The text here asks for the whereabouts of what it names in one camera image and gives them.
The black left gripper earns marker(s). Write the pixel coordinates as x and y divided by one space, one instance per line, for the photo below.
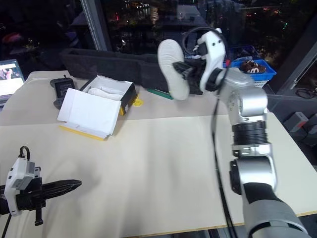
28 198

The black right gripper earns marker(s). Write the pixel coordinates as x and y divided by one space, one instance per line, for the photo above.
196 78

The white sneaker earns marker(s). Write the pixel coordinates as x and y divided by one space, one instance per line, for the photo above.
106 93
173 69

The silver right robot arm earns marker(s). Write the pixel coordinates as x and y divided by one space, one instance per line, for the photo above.
250 104

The black and yellow shoebox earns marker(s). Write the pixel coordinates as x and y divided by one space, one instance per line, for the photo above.
94 111

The open laptop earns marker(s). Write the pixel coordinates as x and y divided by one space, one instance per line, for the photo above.
8 79

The green flat strip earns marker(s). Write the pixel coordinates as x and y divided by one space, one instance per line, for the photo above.
161 93

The yellow round tape roll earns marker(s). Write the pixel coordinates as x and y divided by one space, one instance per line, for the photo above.
138 102

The dark blue plastic crate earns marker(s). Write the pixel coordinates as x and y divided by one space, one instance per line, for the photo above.
244 52

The brown printed item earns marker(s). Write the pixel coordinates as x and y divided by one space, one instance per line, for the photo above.
253 67

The blue plastic basket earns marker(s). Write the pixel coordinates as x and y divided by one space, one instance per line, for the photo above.
266 75

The black handheld controller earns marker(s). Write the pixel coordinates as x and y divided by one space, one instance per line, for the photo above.
62 86

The grey power adapter box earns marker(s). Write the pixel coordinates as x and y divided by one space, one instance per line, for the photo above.
296 121

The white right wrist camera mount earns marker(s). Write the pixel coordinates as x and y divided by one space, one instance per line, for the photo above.
215 53

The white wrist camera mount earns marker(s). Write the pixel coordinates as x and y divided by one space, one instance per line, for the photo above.
15 178
215 53

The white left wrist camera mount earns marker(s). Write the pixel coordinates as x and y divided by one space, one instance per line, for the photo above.
15 178

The aluminium frame post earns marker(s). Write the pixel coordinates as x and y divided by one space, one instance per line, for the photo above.
94 24

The grey diagonal frame bar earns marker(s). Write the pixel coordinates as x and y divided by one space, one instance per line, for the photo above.
297 67

